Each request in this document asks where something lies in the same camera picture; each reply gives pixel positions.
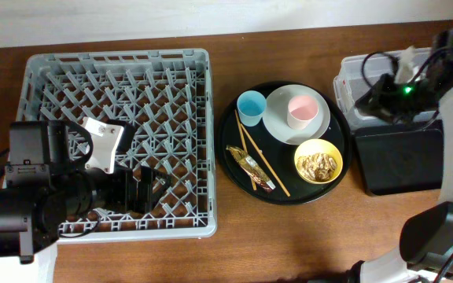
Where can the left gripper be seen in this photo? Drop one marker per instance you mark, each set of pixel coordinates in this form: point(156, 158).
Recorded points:
point(145, 189)

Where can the white tissue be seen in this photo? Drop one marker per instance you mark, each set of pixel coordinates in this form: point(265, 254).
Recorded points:
point(410, 62)

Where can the round black tray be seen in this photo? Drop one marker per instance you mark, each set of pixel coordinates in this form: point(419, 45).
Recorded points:
point(280, 155)

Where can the pink plastic cup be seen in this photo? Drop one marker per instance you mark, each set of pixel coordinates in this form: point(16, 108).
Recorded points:
point(301, 110)

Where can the white round plate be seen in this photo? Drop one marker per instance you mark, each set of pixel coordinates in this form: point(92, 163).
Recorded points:
point(275, 115)

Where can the grey dishwasher rack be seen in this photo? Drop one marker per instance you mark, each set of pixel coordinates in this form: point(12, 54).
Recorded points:
point(166, 95)

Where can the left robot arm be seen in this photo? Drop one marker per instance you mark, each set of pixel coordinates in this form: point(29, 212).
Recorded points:
point(56, 169)

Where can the wooden chopstick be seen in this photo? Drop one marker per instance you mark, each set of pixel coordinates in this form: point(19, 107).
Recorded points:
point(260, 153)
point(241, 133)

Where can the blue plastic cup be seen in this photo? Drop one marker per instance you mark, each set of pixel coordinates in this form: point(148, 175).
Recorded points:
point(251, 106)

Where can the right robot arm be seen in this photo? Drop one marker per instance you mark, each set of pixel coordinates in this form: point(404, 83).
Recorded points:
point(425, 251)

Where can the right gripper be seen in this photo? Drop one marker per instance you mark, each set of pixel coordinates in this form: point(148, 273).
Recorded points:
point(373, 101)

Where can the black rectangular bin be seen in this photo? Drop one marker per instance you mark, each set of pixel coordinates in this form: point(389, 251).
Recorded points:
point(399, 158)

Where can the yellow bowl with scraps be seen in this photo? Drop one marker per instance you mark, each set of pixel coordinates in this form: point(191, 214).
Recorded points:
point(318, 161)

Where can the clear plastic bin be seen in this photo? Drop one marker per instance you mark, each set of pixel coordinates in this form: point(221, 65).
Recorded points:
point(349, 85)

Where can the gold coffee sachet wrapper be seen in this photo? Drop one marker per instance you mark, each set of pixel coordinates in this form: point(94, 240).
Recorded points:
point(251, 167)

